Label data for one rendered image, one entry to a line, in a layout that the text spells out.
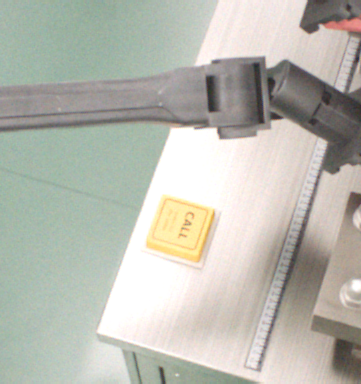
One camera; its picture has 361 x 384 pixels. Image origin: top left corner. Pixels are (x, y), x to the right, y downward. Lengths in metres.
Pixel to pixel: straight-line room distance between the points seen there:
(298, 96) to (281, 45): 0.36
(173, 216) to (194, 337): 0.16
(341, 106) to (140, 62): 1.40
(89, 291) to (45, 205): 0.22
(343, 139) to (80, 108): 0.30
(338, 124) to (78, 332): 1.22
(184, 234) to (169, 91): 0.30
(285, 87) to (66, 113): 0.24
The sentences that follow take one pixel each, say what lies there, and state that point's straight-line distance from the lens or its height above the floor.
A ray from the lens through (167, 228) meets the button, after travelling 1.54.
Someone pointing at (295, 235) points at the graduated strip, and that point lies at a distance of 1.56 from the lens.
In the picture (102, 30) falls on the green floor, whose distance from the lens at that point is 2.77.
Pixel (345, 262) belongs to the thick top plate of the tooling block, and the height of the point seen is 1.03.
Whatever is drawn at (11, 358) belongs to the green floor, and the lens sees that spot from 2.48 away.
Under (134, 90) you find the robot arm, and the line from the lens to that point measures 1.27.
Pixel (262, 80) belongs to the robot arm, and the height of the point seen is 1.19.
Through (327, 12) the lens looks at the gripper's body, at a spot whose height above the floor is 1.30.
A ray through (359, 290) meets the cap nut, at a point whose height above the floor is 1.07.
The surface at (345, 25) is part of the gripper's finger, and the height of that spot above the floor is 1.25.
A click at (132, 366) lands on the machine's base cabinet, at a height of 0.79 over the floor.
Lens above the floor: 2.35
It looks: 68 degrees down
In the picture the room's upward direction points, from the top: 2 degrees counter-clockwise
